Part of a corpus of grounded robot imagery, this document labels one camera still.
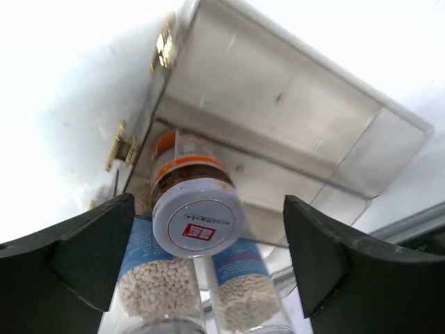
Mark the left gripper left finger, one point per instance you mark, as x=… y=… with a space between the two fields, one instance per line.
x=62 y=279

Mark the clear plastic organizer tray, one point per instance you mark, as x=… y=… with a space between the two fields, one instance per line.
x=284 y=119

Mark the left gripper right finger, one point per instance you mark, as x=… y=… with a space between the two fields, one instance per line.
x=351 y=282

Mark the brown spice jar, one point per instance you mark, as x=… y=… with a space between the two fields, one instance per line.
x=196 y=209

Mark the blue label bottle silver cap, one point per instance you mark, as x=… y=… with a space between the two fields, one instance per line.
x=156 y=292

